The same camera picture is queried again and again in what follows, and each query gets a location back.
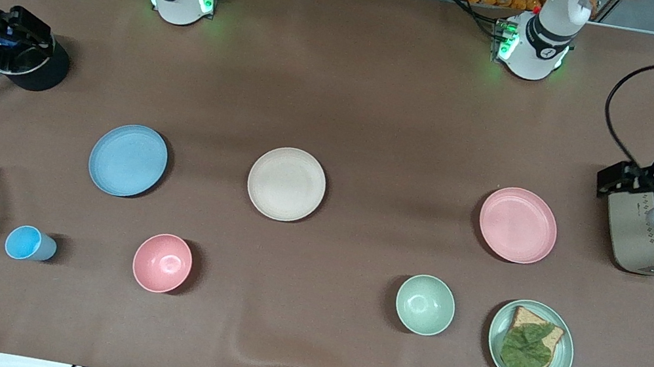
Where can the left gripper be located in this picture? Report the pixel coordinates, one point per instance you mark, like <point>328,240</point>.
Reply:
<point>638,179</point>

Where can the pink plate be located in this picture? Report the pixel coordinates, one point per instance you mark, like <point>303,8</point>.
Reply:
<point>518,225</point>

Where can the blue plate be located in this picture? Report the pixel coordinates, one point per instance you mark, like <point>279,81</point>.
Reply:
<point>128,160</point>

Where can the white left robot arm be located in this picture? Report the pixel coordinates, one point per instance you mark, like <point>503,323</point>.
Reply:
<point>530,58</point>

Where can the glass lid with blue knob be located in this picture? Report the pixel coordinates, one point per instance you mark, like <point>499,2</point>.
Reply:
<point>21,67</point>

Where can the brown bread slice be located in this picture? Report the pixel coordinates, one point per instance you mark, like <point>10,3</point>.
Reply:
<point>525,316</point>

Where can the green lettuce leaf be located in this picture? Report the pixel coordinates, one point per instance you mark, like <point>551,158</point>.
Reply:
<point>526,350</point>

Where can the blue cup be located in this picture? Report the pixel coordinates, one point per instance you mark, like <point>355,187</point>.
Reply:
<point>28,244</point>

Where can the green plate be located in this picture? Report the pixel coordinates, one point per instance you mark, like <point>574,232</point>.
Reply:
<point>497,355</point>

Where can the green bowl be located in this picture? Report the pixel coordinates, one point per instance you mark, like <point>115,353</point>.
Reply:
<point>425,305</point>

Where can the brown table mat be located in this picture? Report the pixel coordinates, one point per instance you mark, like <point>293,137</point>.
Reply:
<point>381,99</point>

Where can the pink bowl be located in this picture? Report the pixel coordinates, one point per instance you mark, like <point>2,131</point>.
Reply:
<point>162,263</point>

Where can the beige plate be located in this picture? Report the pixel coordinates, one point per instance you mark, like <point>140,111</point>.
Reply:
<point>286,184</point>

